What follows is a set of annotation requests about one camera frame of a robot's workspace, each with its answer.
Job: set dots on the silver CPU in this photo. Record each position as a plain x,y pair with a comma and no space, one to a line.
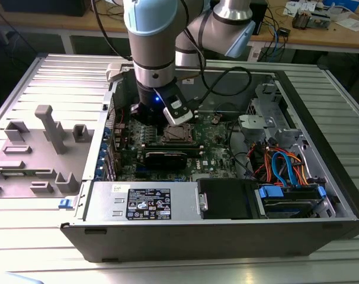
178,133

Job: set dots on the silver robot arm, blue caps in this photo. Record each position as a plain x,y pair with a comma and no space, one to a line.
151,44

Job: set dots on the blue slot clip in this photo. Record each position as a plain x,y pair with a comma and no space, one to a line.
100,174
107,132
102,163
103,154

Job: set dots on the CPU socket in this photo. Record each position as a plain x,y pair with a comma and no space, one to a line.
195,130

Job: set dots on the black RAM slot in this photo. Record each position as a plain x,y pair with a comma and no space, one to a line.
194,150

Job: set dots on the black drive bay cover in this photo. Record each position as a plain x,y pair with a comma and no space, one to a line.
227,198

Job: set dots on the black graphics card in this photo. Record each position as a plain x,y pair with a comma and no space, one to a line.
164,161

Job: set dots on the round coin battery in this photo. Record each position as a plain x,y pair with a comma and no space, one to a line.
215,119

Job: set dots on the green motherboard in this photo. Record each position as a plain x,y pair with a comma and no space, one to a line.
215,148

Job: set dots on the silver metal drive cage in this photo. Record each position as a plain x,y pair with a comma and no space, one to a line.
253,127

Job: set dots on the silver power supply with label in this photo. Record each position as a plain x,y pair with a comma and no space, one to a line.
102,204

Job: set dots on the small white label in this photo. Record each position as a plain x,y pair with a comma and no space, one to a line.
255,54

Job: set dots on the grey parts rack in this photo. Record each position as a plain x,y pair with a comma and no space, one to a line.
34,159

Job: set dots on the large black box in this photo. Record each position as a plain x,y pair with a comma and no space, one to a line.
43,7

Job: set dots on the black upright box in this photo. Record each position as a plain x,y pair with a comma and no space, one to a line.
261,17

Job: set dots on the black open PC case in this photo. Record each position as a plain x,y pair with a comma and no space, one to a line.
197,242

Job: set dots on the small black box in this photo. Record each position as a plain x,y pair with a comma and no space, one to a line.
284,32

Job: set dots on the brown heat sink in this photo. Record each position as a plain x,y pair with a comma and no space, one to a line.
301,20

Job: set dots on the hard disk in blue carrier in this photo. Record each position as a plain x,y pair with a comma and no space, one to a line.
286,204

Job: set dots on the white printed card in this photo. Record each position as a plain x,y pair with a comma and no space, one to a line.
298,7

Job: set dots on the wooden desk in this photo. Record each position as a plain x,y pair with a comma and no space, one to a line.
315,37

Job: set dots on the grey metal device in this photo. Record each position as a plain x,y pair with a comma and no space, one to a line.
318,20

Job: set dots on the blue box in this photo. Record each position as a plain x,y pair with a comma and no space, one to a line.
342,3

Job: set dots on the white paper sheet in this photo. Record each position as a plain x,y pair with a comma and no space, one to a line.
351,23

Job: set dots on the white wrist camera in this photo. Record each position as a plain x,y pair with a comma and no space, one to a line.
179,119

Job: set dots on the silver metal bracket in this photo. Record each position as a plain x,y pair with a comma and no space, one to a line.
203,204

